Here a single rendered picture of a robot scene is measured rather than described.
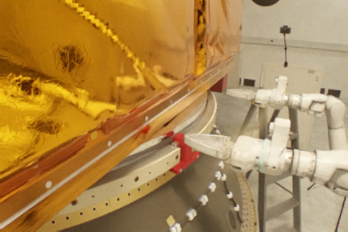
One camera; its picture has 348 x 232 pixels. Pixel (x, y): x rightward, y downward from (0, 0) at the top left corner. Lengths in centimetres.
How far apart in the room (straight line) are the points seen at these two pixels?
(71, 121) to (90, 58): 9
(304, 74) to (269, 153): 359
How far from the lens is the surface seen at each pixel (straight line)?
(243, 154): 55
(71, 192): 48
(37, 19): 31
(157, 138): 68
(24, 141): 32
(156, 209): 74
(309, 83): 415
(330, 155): 60
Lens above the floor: 206
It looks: 18 degrees down
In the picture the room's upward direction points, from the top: 1 degrees clockwise
